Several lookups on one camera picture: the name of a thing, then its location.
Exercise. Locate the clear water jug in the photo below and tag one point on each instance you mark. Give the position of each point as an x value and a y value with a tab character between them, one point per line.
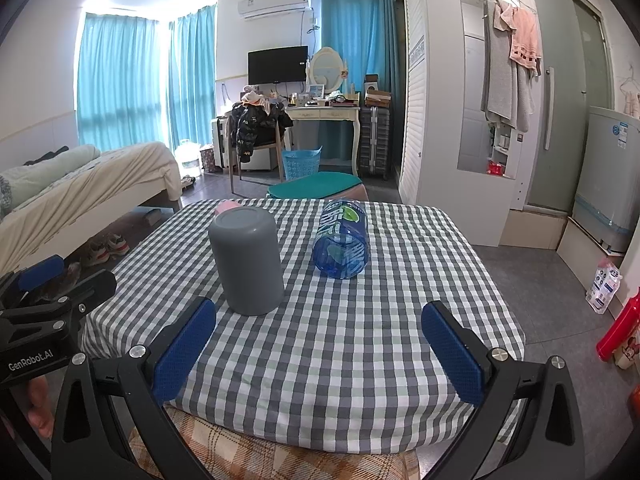
189	157

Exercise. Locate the pink plastic cap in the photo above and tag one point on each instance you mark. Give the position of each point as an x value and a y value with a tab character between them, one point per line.
225	207

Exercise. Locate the person's left hand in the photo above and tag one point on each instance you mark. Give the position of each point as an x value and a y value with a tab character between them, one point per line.
42	405

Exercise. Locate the blue plastic bottle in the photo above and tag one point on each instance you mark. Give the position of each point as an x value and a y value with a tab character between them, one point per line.
340	245

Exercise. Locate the brown plaid blanket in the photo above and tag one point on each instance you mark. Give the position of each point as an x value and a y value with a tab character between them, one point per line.
250	455

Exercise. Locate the bed with cream sheet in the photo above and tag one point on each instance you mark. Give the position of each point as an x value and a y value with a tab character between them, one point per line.
100	180

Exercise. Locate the black patterned jacket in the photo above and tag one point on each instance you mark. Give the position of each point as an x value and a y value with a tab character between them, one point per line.
250	127

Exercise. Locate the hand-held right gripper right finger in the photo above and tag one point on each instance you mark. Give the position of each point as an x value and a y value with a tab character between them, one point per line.
452	360

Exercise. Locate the white suitcase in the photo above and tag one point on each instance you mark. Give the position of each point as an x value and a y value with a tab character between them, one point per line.
219	142

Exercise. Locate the wide teal window curtain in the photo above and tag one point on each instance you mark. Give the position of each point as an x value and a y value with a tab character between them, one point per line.
120	80

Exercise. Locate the grey checked tablecloth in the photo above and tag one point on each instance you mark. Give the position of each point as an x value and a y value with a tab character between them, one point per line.
350	340

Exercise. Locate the silver suitcase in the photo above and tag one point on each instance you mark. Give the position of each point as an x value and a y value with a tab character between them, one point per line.
375	140

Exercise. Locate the green cushioned stool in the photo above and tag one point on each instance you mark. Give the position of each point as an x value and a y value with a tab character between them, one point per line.
312	184

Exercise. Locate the pale green pillow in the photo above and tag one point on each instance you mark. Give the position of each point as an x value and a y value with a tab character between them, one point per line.
45	172

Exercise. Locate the white dressing table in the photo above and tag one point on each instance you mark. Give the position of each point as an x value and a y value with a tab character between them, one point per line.
325	114

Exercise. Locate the white sneaker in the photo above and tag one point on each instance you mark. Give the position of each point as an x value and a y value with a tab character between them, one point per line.
95	255
117	244

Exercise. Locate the black television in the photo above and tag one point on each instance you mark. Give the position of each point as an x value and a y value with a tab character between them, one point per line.
277	64

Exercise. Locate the white leaning board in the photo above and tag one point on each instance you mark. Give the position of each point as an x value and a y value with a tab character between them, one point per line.
582	255

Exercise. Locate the white small refrigerator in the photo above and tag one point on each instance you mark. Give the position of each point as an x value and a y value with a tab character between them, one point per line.
607	170

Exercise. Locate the brown cardboard box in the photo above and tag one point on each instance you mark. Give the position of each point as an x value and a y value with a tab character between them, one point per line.
377	95

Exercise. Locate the blue plastic basket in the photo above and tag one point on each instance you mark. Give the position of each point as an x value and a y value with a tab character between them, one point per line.
301	162

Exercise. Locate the grey hanging towel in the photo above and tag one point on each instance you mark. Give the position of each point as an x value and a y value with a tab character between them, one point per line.
500	85

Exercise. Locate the pink hanging towel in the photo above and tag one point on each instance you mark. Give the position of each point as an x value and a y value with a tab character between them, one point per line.
526	40

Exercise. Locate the grey cup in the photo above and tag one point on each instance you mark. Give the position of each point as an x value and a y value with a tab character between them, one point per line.
247	260

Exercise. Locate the white louvered wardrobe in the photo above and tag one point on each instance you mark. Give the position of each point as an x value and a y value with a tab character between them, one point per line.
415	110

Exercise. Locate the red plastic bottle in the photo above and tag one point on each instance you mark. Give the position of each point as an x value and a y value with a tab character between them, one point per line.
617	332

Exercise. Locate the narrow teal window curtain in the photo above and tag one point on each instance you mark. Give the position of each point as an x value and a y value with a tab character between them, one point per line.
192	75

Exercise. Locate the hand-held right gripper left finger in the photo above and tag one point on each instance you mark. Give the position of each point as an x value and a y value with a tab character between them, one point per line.
184	351

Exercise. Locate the wooden chair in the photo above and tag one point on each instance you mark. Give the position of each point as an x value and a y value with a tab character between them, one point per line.
276	145

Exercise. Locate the white refill pouch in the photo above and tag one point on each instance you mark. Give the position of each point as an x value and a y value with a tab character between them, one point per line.
604	287

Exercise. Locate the patterned paper bag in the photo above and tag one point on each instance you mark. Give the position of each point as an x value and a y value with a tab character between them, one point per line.
207	159

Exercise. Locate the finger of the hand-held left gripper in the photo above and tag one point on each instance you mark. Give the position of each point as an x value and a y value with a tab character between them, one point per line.
92	286
41	272

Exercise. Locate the frosted glass door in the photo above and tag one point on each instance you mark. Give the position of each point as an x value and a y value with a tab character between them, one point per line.
565	85

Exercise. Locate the oval white-framed mirror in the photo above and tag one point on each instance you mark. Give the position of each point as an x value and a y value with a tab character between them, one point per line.
327	67

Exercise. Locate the white air conditioner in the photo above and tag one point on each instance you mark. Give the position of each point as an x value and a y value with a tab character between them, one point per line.
274	4

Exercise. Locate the dark teal curtain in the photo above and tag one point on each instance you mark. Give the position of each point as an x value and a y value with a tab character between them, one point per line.
355	30

